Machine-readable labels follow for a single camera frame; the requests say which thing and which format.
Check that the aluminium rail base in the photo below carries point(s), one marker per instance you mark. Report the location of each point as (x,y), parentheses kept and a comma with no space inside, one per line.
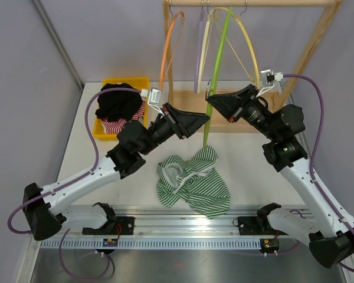
(151,228)

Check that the green white striped tank top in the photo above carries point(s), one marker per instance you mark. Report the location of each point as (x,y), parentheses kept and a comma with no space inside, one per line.
(195,181)

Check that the yellow plastic bin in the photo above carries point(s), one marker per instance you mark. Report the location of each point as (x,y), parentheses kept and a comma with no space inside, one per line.
(137,83)

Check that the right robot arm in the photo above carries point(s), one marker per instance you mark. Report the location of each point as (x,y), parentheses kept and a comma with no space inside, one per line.
(330,237)

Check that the yellow hanger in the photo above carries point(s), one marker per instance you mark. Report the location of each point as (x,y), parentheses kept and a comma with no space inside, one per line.
(255,80)

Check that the cream hanger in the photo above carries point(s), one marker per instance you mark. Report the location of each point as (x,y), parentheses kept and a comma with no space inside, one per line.
(204,48)

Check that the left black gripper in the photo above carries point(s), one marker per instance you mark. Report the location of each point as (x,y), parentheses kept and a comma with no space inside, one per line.
(186,123)

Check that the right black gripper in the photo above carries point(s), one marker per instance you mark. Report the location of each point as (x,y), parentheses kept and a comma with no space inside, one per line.
(235,105)

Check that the black tank top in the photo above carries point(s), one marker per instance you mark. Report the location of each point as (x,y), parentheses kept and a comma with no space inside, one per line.
(116,105)

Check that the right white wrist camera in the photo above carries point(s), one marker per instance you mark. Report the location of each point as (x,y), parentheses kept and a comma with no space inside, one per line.
(269,78)

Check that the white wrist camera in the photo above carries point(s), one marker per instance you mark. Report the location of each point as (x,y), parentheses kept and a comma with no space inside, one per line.
(269,78)
(152,97)

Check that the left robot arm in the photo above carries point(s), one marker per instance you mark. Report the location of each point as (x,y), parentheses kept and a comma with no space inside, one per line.
(44,207)

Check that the orange hanger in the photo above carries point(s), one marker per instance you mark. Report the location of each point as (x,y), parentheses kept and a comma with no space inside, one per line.
(170,20)

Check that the green hanger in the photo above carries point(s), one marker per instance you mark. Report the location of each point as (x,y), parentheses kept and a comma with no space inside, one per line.
(215,74)

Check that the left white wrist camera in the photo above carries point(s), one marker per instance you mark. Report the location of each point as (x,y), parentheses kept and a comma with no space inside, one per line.
(152,97)

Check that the red white striped tank top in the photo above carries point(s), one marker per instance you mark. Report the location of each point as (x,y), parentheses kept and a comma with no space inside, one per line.
(115,127)

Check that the purple hanger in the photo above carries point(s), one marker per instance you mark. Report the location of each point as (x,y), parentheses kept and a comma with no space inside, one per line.
(199,46)

